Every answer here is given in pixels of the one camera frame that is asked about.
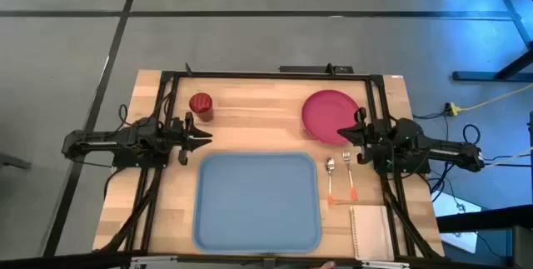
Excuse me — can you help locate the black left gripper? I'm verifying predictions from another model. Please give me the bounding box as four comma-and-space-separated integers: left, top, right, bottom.
160, 111, 214, 167

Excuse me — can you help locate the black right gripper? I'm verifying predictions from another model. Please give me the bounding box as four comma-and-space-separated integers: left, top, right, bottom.
336, 107, 391, 166

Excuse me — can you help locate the pink-red round plate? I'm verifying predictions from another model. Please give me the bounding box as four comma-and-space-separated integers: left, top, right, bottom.
301, 89, 361, 146

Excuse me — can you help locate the red faceted plastic cup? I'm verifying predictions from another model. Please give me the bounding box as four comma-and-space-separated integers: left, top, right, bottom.
188, 92, 215, 122

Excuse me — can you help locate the fork with orange handle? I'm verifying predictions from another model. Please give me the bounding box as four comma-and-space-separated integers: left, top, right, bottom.
341, 150, 359, 202

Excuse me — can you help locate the spoon with orange handle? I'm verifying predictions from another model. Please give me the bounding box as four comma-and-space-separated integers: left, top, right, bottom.
325, 157, 336, 206

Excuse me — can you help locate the blue plastic tray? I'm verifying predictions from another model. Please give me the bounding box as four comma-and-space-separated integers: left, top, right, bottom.
192, 152, 323, 256

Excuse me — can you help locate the beige spiral notebook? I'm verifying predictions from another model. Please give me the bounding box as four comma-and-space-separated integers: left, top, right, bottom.
349, 205, 396, 262

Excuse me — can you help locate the black beam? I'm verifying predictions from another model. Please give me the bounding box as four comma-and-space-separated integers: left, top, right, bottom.
435, 203, 533, 234

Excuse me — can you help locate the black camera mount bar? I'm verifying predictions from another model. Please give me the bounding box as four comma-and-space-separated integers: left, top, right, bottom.
278, 62, 356, 75

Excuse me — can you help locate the black aluminium table frame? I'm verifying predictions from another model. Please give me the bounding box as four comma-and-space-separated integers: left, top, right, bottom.
97, 62, 445, 262

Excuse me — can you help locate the yellow extension cable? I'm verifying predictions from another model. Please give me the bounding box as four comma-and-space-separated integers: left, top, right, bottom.
457, 82, 533, 112

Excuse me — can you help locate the white cable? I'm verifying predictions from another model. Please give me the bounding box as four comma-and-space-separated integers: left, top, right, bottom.
482, 147, 533, 167

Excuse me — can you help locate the black table leg frame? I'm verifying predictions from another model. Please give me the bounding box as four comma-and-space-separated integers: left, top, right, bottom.
451, 0, 533, 83

